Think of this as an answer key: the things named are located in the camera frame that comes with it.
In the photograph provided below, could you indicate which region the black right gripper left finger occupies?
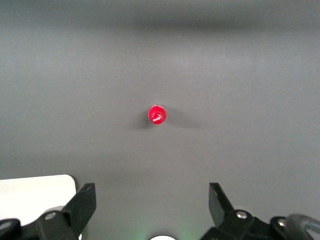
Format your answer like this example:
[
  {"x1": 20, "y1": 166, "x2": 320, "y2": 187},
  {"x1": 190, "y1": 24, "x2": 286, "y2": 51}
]
[{"x1": 0, "y1": 182, "x2": 97, "y2": 240}]

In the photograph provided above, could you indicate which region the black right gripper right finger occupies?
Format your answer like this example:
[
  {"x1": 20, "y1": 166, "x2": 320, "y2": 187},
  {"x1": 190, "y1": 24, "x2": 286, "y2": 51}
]
[{"x1": 199, "y1": 182, "x2": 312, "y2": 240}]

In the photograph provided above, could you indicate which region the white tray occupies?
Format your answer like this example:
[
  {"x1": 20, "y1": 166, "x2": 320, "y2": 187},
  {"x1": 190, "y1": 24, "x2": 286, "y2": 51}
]
[{"x1": 0, "y1": 174, "x2": 77, "y2": 226}]

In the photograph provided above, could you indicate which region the red bottle cap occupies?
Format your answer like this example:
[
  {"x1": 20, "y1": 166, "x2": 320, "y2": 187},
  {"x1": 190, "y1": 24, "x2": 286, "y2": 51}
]
[{"x1": 147, "y1": 104, "x2": 168, "y2": 127}]

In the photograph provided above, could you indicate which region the grey black cable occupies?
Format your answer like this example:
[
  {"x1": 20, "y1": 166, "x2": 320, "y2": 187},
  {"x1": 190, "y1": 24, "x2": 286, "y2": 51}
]
[{"x1": 284, "y1": 213, "x2": 320, "y2": 240}]

